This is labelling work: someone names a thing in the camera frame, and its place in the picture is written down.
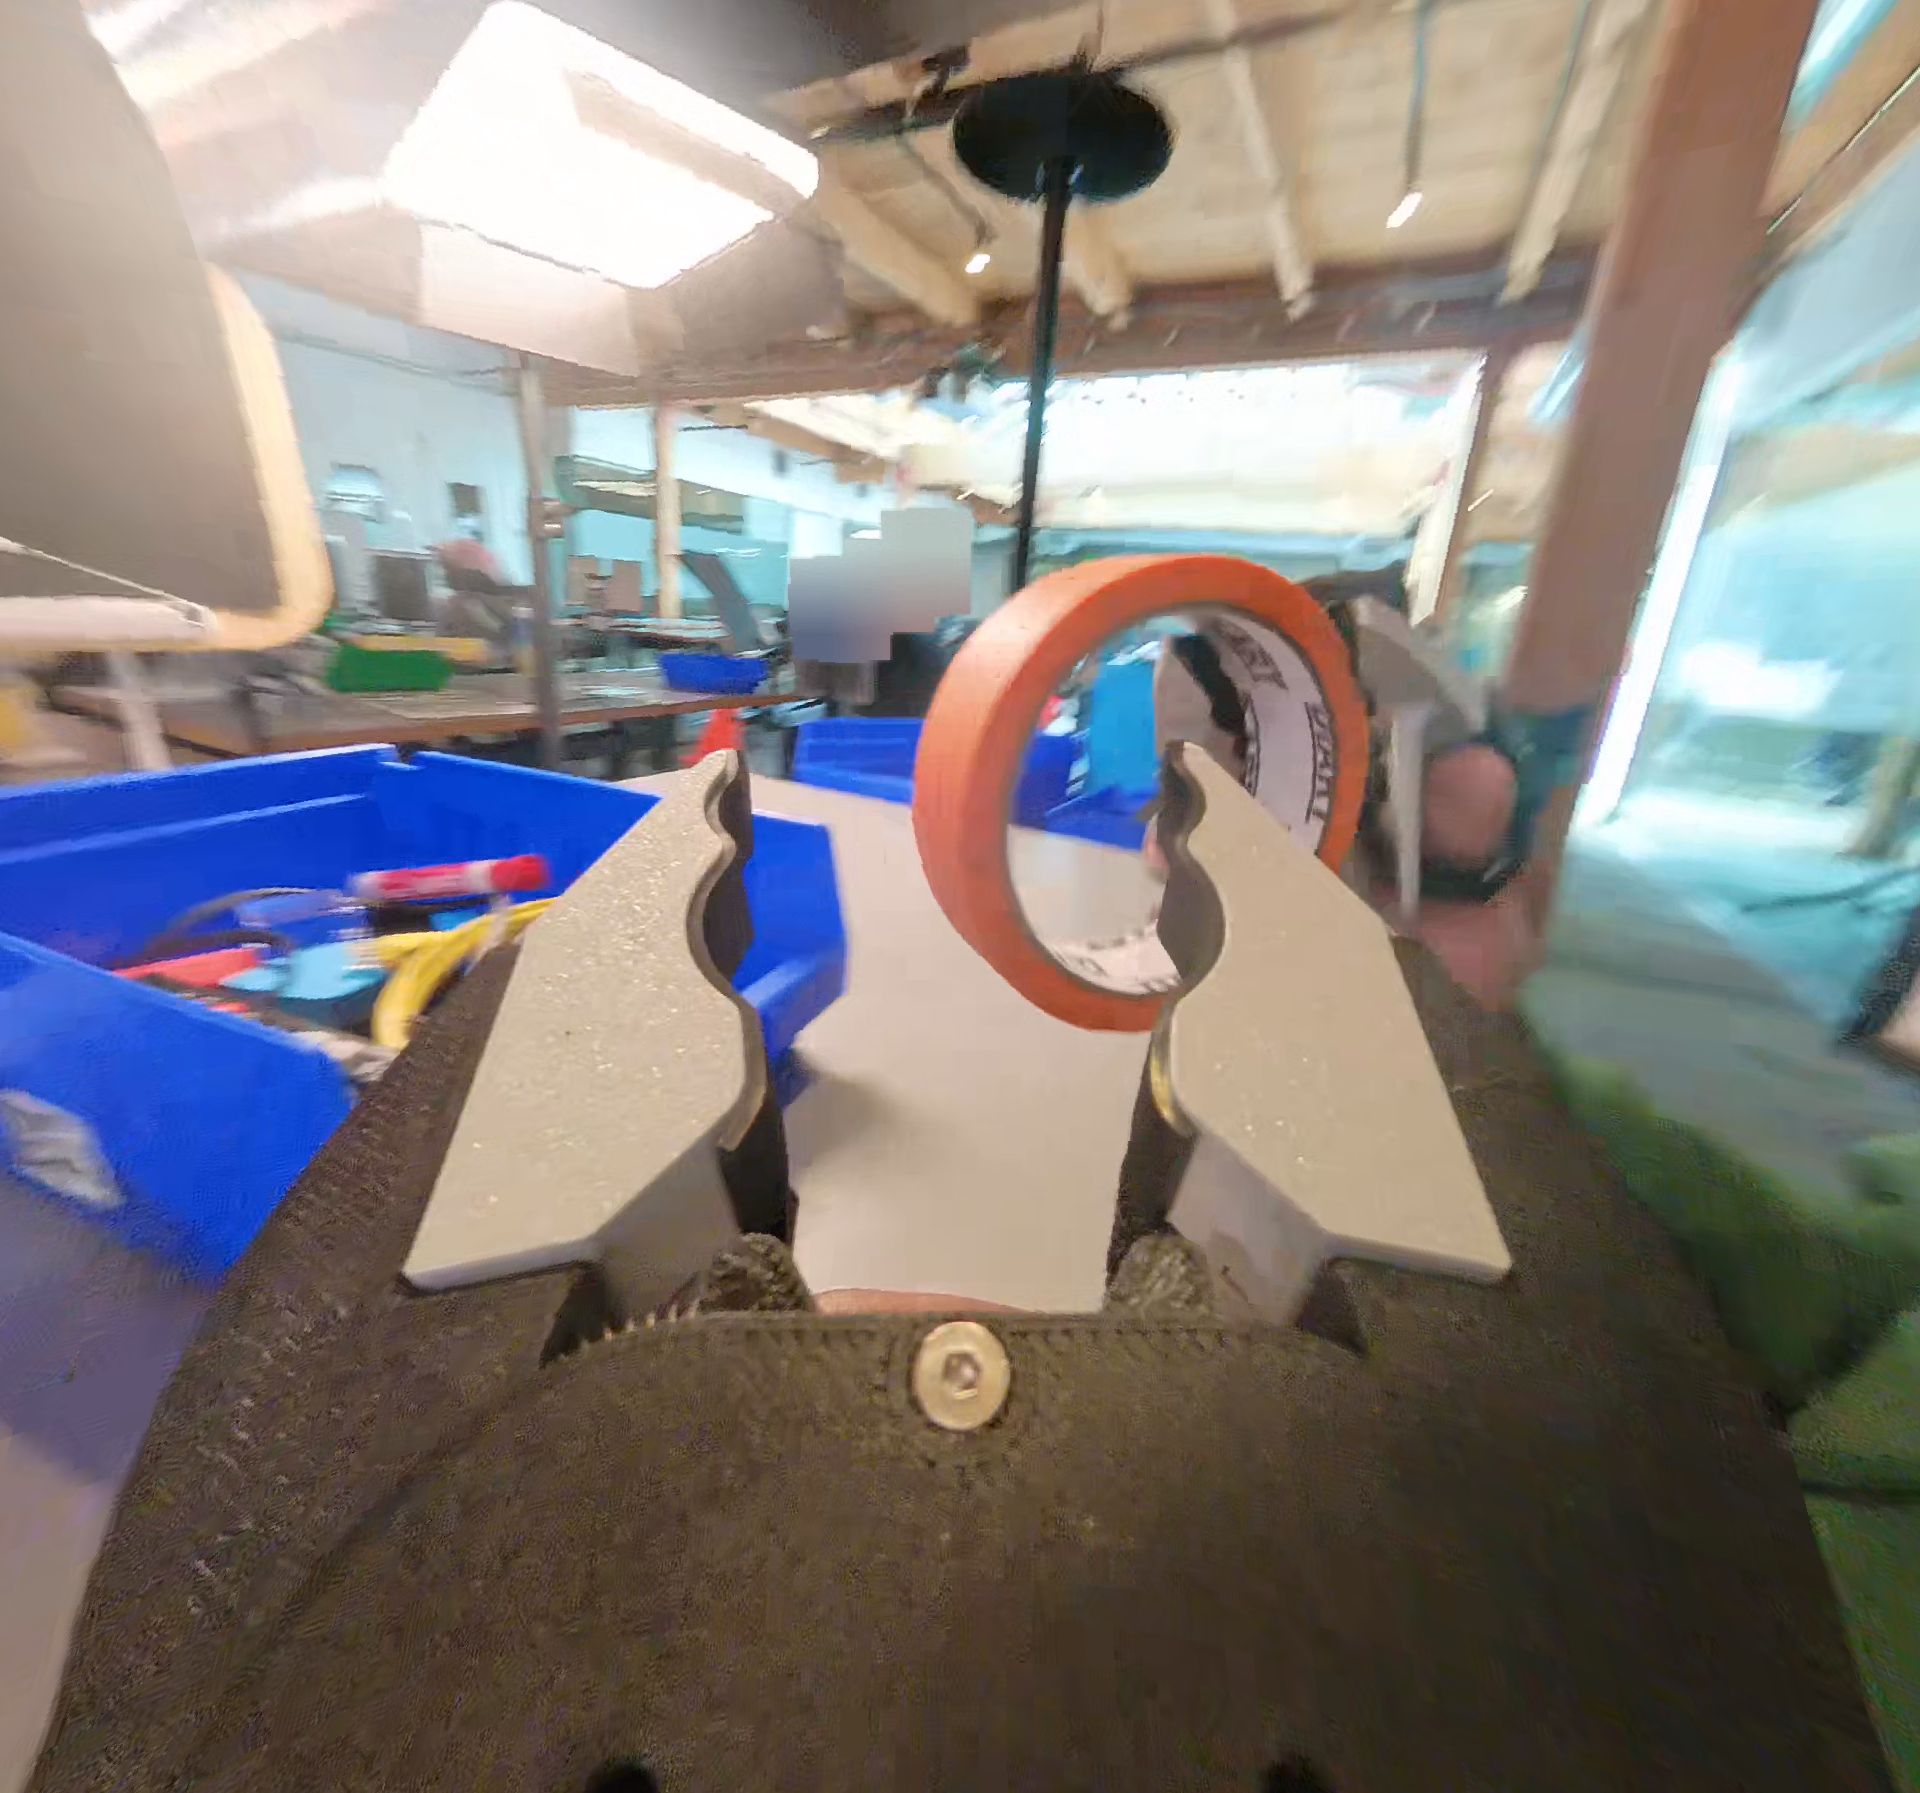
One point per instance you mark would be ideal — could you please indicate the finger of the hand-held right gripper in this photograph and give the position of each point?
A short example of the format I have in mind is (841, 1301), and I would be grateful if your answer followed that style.
(1397, 698)

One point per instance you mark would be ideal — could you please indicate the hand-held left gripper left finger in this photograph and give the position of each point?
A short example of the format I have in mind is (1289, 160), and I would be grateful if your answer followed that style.
(587, 1105)

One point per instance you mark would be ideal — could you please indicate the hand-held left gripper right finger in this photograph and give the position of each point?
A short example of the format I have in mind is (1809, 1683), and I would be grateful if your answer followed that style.
(1337, 1105)

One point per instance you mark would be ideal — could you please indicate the orange tape roll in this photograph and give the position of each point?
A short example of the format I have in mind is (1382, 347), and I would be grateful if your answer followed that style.
(975, 745)

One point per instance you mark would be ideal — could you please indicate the blue plastic bin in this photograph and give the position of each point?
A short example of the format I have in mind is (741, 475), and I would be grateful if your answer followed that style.
(870, 760)
(181, 834)

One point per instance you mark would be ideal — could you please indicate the person's right hand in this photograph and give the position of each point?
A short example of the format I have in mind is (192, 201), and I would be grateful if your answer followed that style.
(1477, 812)

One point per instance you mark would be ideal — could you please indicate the red transparent cube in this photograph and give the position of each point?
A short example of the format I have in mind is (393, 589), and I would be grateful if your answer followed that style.
(452, 881)

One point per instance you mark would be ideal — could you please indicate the wooden work table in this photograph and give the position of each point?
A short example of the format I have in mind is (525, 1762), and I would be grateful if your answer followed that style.
(452, 719)

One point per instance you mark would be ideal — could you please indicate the small blue tray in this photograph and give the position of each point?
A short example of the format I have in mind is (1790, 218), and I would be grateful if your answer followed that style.
(716, 676)

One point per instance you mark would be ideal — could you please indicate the green box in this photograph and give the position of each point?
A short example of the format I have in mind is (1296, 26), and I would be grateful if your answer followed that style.
(384, 666)

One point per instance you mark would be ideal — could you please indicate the light stand pole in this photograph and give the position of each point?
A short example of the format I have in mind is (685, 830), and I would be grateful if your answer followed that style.
(540, 563)

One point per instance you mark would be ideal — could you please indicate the black floor lamp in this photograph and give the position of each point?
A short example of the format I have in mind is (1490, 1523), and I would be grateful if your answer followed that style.
(1056, 138)

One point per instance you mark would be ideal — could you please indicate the studio light panel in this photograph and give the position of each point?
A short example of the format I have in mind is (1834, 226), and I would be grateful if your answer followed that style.
(587, 158)

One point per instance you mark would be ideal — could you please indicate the wooden support post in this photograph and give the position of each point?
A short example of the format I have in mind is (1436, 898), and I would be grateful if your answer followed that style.
(1681, 265)

